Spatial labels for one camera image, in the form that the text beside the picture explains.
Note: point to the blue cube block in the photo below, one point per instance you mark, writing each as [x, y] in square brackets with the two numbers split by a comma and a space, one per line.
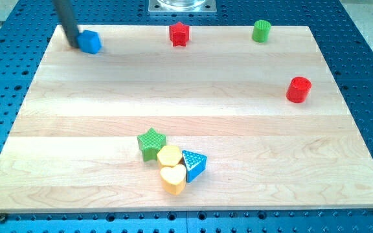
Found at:
[89, 42]

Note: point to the blue triangle block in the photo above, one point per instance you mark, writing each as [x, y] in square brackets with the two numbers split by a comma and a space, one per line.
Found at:
[195, 164]

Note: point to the yellow hexagon block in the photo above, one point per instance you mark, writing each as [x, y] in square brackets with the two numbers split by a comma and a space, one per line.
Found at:
[169, 156]

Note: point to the red cylinder block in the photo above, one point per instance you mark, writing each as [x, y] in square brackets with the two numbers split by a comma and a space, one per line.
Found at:
[298, 89]

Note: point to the light wooden board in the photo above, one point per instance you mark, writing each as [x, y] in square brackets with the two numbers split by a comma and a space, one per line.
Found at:
[73, 146]

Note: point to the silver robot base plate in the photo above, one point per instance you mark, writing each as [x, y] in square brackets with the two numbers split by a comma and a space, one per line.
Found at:
[181, 7]

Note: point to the green star block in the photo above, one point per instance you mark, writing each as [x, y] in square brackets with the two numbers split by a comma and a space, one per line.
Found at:
[150, 143]

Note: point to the red star block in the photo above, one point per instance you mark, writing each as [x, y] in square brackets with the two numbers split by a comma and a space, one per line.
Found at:
[179, 34]

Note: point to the green cylinder block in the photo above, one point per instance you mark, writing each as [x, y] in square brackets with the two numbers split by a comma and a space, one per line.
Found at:
[261, 31]

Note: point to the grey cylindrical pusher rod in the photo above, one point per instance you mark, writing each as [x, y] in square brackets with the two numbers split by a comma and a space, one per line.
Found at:
[64, 10]

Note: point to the yellow heart block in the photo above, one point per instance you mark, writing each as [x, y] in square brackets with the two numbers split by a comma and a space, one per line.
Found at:
[173, 179]

